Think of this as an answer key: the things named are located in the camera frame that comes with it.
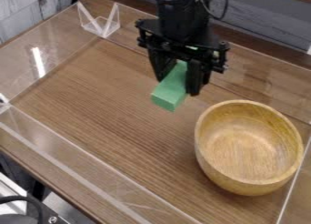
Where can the clear acrylic tray wall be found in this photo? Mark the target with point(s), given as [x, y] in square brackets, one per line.
[110, 197]

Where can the brown wooden bowl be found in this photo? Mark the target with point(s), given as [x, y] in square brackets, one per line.
[249, 147]

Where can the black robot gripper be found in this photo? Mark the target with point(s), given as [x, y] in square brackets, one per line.
[203, 51]

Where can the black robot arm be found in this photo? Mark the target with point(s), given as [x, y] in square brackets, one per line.
[178, 36]

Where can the green rectangular block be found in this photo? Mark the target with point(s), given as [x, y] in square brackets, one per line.
[170, 91]

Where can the clear acrylic corner bracket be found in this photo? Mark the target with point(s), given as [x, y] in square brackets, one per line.
[102, 26]

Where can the black metal table bracket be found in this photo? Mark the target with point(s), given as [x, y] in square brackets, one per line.
[51, 216]

